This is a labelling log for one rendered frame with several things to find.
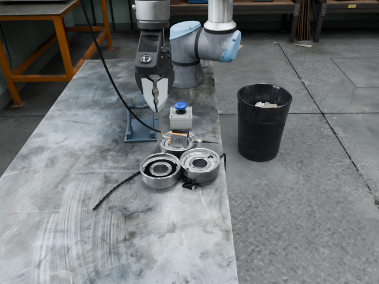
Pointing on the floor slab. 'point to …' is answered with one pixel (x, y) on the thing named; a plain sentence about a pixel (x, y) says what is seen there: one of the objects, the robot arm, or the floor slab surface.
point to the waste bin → (261, 120)
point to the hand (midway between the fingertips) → (156, 108)
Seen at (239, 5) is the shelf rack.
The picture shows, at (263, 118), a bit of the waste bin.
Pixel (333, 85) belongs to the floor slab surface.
